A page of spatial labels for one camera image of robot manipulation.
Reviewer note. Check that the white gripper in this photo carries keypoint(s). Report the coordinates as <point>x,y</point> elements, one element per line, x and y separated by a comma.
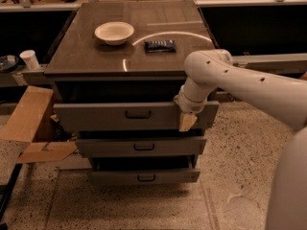
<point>190,106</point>

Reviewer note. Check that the grey top drawer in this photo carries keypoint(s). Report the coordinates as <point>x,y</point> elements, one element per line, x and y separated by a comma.
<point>118,116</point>

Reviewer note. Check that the grey drawer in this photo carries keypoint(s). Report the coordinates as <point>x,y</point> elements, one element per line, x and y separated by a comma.
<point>118,116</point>
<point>166,146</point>
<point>174,176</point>

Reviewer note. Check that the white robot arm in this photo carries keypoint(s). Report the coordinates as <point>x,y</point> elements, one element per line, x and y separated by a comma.
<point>283,98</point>

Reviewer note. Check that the grey middle drawer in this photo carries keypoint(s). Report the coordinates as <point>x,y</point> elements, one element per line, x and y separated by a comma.
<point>166,146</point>

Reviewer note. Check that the grey drawer cabinet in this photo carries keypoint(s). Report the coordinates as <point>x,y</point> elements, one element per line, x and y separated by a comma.
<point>85,70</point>

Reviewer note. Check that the grey bottom drawer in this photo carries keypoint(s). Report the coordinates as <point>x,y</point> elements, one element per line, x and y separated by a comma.
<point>174,176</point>

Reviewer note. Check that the dark blue snack packet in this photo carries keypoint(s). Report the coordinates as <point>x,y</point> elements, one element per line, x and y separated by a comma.
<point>160,46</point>

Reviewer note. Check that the white ceramic bowl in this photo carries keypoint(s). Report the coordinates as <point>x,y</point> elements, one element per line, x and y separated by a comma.
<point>114,33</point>

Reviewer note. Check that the brown cardboard box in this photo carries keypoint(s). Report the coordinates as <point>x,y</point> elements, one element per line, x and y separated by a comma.
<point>31,123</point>

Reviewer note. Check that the white paper cup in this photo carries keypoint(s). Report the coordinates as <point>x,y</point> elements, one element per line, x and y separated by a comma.
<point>30,59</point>

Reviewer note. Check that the dark round lid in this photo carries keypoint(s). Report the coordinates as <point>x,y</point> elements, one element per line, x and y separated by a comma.
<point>8,63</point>

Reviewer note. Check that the grey metal shelf rail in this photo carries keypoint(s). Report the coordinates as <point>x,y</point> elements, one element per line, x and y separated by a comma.
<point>281,64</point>

